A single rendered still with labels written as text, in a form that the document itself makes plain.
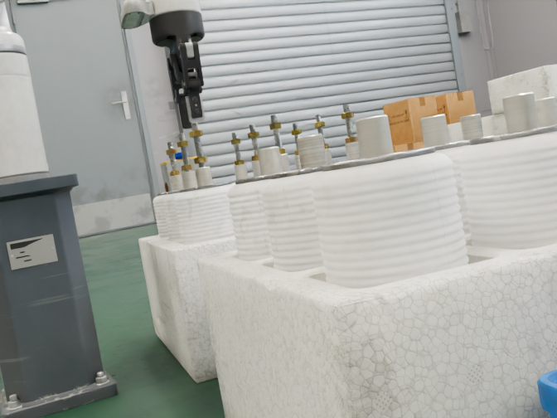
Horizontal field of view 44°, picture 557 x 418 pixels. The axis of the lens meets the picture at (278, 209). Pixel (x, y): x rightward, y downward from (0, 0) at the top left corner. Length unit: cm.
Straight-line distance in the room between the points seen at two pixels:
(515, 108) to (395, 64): 678
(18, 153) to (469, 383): 70
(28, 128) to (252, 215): 42
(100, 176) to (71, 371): 510
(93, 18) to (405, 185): 589
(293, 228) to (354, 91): 644
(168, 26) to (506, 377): 70
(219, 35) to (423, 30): 227
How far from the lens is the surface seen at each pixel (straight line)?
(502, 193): 49
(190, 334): 92
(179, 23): 99
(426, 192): 43
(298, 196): 53
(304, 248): 54
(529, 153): 48
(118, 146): 608
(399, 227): 42
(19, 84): 99
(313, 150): 57
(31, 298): 95
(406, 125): 487
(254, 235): 65
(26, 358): 96
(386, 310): 39
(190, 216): 96
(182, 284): 91
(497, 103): 383
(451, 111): 507
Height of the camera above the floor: 26
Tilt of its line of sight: 3 degrees down
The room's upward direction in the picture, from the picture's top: 10 degrees counter-clockwise
